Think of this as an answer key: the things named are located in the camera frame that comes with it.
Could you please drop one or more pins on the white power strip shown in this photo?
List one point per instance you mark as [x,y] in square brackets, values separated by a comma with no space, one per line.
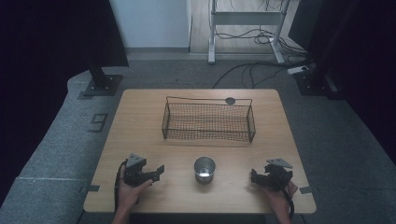
[297,69]

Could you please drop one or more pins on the black stand with base plate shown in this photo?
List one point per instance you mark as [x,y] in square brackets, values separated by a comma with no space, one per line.
[314,82]
[102,82]

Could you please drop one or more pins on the round grey table grommet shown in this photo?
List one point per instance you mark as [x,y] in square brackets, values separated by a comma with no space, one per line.
[230,100]

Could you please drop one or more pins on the dark curtain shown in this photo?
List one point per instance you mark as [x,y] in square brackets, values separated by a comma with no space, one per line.
[358,46]
[46,46]

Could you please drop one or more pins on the silver metal cup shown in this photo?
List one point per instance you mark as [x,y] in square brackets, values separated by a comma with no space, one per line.
[204,169]

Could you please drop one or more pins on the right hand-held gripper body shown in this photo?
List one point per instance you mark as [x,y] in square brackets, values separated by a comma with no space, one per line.
[278,175]

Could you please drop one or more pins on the person's right hand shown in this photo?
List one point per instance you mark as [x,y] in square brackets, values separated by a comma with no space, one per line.
[280,199]

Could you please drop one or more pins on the person's left hand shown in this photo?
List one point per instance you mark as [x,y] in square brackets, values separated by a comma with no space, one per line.
[129,194]

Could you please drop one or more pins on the white metal desk frame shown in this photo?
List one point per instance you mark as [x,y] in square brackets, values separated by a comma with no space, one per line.
[246,18]

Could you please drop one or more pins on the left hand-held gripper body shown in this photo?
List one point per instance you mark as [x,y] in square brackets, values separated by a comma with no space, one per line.
[134,169]

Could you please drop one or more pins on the grey tape strip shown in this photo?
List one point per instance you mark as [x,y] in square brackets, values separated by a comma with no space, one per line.
[305,189]
[92,188]

